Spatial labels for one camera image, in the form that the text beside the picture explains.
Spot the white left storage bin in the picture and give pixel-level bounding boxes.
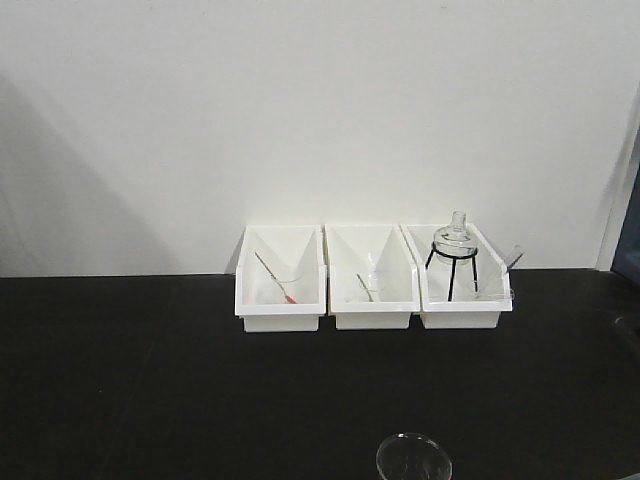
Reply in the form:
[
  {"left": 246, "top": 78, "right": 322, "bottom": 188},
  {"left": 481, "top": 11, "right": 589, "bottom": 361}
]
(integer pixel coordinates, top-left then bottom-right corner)
[{"left": 234, "top": 225, "right": 327, "bottom": 333}]

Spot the white storage bin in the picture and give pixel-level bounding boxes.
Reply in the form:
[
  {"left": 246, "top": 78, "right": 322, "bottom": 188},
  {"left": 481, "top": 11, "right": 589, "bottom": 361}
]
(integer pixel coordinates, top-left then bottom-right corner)
[
  {"left": 400, "top": 223, "right": 513, "bottom": 329},
  {"left": 324, "top": 224, "right": 421, "bottom": 330},
  {"left": 234, "top": 225, "right": 327, "bottom": 333}
]

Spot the green tipped glass rod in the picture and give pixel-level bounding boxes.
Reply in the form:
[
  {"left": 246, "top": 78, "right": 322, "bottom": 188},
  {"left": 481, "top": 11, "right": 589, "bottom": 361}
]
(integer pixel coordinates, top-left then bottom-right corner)
[{"left": 356, "top": 273, "right": 374, "bottom": 302}]

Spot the white middle storage bin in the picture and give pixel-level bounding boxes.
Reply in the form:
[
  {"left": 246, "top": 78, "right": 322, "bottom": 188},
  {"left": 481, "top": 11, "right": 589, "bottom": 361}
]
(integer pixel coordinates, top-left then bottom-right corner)
[{"left": 324, "top": 224, "right": 421, "bottom": 330}]

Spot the red tipped glass thermometer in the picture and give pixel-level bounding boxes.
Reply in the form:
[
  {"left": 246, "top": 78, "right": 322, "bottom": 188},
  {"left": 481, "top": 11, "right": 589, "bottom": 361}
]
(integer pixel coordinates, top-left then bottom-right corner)
[{"left": 254, "top": 252, "right": 297, "bottom": 305}]

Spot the white right storage bin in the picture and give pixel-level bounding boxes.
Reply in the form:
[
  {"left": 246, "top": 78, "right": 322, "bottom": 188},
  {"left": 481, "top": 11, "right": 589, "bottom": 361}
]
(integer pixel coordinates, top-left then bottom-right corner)
[{"left": 400, "top": 223, "right": 513, "bottom": 329}]

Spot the clear glass tube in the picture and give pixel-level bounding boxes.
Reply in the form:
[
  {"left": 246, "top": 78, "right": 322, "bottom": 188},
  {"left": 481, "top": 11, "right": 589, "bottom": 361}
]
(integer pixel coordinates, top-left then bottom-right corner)
[{"left": 473, "top": 244, "right": 525, "bottom": 301}]

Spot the small clear glass beaker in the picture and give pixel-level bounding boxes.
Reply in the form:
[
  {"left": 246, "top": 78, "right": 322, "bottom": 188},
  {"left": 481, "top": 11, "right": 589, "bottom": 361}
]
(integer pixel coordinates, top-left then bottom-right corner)
[{"left": 375, "top": 432, "right": 453, "bottom": 480}]

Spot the grey blue pegboard drying rack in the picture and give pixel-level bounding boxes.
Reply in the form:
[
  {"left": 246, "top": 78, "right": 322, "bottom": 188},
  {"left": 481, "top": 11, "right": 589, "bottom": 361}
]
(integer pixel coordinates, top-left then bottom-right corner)
[{"left": 595, "top": 99, "right": 640, "bottom": 289}]

